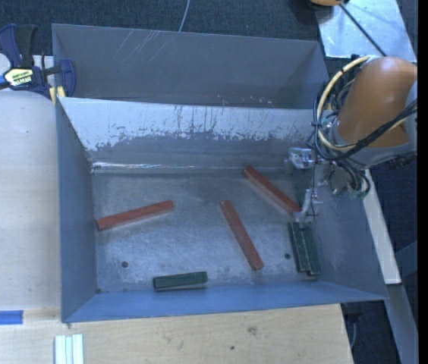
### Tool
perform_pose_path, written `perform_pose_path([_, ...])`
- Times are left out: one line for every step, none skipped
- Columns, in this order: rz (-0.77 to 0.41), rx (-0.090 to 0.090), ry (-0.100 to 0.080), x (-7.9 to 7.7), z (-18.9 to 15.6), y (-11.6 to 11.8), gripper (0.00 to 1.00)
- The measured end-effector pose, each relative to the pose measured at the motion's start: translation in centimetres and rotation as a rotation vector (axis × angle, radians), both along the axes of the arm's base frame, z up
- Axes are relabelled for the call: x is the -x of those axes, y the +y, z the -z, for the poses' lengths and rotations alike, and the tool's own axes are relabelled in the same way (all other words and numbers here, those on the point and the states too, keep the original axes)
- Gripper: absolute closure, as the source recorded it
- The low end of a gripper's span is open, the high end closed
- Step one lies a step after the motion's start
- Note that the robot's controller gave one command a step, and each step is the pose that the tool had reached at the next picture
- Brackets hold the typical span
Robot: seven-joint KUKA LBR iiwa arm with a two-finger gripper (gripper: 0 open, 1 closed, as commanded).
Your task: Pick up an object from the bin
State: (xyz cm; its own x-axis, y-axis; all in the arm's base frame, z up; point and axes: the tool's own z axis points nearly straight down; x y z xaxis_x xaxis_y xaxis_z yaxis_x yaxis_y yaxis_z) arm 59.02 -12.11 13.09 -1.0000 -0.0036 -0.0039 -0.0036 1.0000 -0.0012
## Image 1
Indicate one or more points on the red-brown flat block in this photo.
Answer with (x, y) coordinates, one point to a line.
(271, 190)
(241, 234)
(135, 214)

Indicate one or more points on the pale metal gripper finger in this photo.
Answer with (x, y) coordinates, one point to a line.
(299, 159)
(308, 202)

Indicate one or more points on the dark green flat block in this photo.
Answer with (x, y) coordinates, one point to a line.
(304, 248)
(180, 280)

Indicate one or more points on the pale wood flat board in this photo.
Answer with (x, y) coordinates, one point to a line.
(20, 203)

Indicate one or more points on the grey metal bin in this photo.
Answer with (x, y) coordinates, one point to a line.
(183, 233)

